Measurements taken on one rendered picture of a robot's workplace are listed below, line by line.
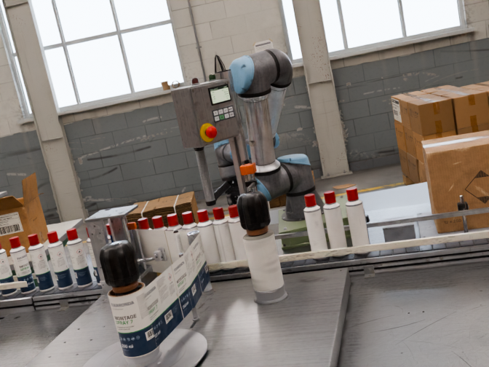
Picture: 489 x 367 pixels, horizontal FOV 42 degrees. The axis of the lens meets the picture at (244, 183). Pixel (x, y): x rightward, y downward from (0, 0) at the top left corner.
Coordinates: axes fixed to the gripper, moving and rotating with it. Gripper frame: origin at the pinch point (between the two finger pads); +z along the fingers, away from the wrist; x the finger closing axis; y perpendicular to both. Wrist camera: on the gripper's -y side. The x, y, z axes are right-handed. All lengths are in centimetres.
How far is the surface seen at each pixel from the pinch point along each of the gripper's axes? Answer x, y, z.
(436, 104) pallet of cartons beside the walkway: 246, 170, 1
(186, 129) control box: -52, -7, -46
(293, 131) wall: 482, 78, 29
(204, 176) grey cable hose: -46, -5, -29
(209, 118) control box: -53, 0, -48
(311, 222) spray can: -66, 25, -12
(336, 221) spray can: -67, 32, -11
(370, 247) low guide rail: -71, 40, -2
